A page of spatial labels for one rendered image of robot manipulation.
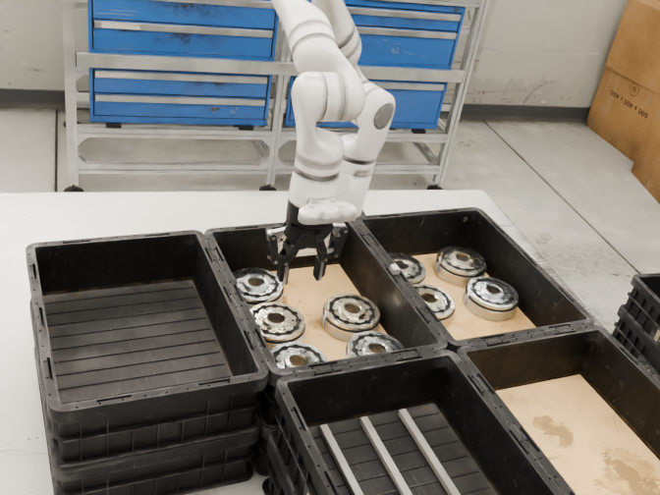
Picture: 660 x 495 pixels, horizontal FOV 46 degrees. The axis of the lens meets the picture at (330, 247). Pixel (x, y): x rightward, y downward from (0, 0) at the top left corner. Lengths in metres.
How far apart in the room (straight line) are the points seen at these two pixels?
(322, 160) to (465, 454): 0.49
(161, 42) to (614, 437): 2.32
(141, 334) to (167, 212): 0.62
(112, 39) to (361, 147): 1.67
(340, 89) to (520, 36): 3.59
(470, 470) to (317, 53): 0.65
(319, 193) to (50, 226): 0.85
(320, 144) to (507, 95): 3.69
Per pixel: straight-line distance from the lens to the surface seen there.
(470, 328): 1.46
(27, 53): 4.05
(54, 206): 1.92
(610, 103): 4.91
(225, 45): 3.16
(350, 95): 1.10
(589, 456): 1.30
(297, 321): 1.33
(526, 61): 4.73
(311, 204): 1.14
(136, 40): 3.12
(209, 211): 1.91
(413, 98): 3.49
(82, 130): 3.23
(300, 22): 1.19
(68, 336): 1.33
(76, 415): 1.07
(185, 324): 1.35
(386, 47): 3.35
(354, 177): 1.66
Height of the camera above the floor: 1.68
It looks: 32 degrees down
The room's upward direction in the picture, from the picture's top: 10 degrees clockwise
